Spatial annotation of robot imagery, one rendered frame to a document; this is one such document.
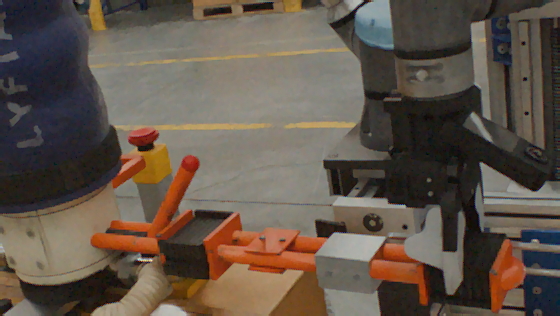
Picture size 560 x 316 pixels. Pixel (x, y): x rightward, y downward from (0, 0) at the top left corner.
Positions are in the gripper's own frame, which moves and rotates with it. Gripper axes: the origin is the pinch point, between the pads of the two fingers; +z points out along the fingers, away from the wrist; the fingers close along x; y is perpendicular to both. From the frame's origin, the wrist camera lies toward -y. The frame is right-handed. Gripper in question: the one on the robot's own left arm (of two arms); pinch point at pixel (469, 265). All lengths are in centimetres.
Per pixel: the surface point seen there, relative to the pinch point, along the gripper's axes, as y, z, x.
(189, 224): 37.8, -1.3, -1.2
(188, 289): 43.2, 11.7, -4.6
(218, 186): 200, 108, -239
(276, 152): 189, 108, -288
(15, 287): 77, 13, -1
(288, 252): 21.0, -0.7, 2.4
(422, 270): 3.6, -1.5, 4.6
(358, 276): 11.6, 0.7, 3.7
